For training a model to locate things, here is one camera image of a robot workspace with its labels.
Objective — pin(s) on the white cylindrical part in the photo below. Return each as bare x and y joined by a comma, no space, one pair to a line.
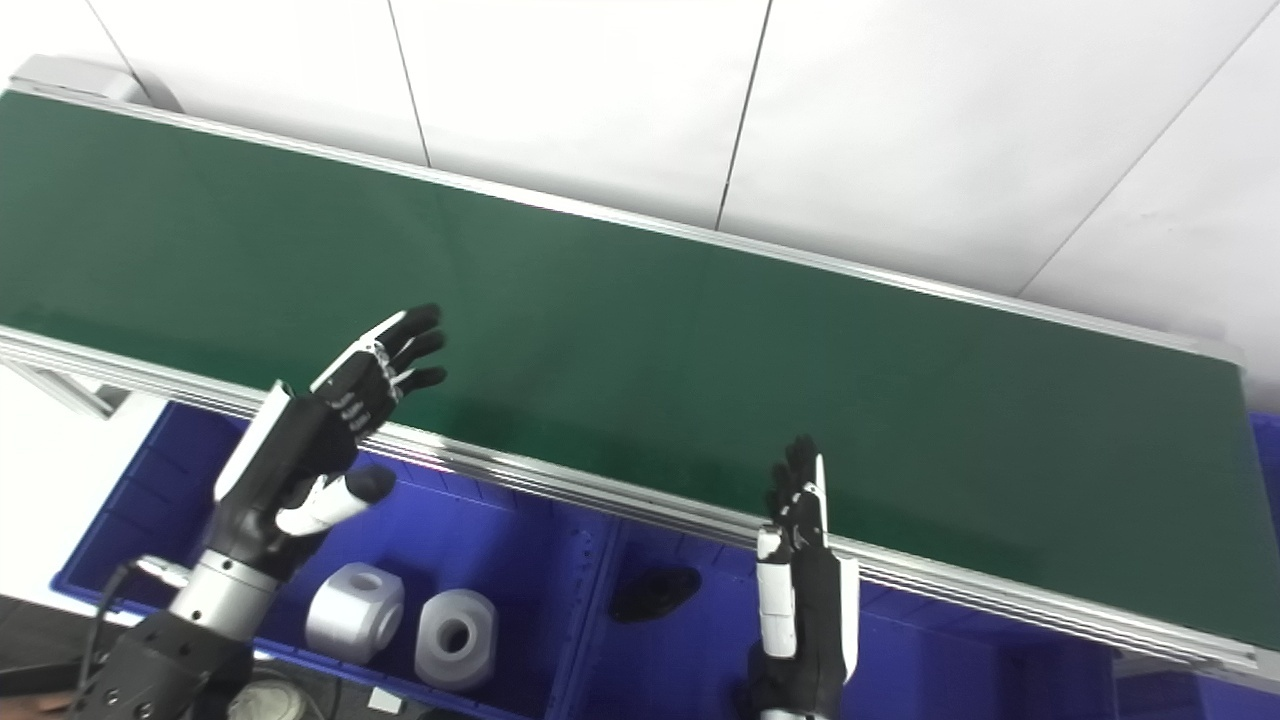
455,640

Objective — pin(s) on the grey conveyor end housing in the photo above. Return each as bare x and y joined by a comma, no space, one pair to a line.
70,75

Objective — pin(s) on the small white block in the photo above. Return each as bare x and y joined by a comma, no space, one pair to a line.
384,701

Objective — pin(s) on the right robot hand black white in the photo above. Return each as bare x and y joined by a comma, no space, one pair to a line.
815,620

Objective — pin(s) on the green conveyor belt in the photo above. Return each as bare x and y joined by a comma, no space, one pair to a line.
700,350
600,490

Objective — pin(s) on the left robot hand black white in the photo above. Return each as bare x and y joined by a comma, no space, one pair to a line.
290,450

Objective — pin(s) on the white blocky part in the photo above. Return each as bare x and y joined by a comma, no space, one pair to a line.
355,612

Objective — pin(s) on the aluminium conveyor support leg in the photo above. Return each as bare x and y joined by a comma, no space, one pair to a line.
70,390

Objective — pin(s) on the black part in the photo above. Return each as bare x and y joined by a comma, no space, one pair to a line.
655,592

